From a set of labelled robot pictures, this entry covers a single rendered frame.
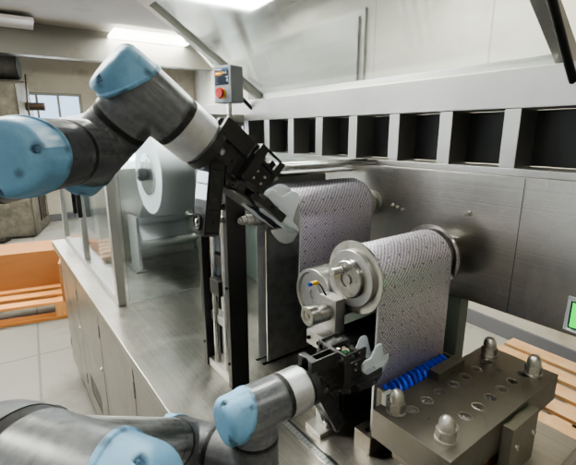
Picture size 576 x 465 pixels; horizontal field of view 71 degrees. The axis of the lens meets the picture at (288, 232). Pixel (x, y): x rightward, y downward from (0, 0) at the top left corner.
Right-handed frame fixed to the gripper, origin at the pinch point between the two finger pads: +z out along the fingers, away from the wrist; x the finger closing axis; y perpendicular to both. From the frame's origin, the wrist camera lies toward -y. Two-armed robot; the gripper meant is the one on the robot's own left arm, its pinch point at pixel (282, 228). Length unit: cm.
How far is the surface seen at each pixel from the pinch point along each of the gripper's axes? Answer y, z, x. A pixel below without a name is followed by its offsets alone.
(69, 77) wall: 150, 5, 758
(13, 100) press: 53, -35, 647
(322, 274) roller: -0.3, 21.6, 8.2
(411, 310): 2.0, 33.3, -7.4
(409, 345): -4.0, 38.7, -7.3
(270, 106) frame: 51, 21, 76
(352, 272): 1.3, 17.5, -2.6
